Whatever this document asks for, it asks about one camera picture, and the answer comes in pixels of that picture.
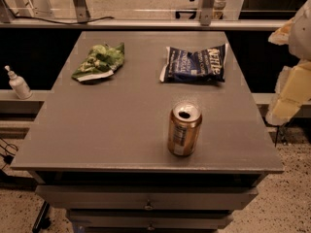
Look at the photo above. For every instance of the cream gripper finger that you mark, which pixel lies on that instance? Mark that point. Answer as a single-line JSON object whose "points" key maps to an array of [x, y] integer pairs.
{"points": [[282, 36], [293, 88]]}

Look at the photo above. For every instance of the upper drawer knob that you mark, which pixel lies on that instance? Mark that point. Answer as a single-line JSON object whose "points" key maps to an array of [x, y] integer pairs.
{"points": [[149, 206]]}

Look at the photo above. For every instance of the white pump bottle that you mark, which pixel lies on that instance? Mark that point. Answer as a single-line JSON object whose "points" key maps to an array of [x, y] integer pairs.
{"points": [[18, 84]]}

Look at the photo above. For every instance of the blue Kettle chip bag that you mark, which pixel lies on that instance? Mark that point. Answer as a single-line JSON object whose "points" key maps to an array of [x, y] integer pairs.
{"points": [[200, 66]]}

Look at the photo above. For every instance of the metal frame leg left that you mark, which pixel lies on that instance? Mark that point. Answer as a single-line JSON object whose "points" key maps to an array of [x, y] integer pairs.
{"points": [[82, 12]]}

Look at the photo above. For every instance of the orange soda can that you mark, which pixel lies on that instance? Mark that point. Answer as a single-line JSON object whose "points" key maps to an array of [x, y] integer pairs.
{"points": [[184, 126]]}

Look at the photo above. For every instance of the green chip bag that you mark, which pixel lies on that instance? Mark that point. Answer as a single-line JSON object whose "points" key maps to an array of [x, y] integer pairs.
{"points": [[101, 62]]}

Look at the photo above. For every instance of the metal frame leg right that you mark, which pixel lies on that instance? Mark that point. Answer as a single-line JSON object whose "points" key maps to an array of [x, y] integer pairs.
{"points": [[206, 11]]}

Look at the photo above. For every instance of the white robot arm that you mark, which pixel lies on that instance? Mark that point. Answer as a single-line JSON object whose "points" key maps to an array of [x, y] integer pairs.
{"points": [[300, 45]]}

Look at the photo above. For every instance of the metal frame leg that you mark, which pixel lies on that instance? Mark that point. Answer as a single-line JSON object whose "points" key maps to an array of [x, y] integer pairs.
{"points": [[206, 11], [82, 12]]}

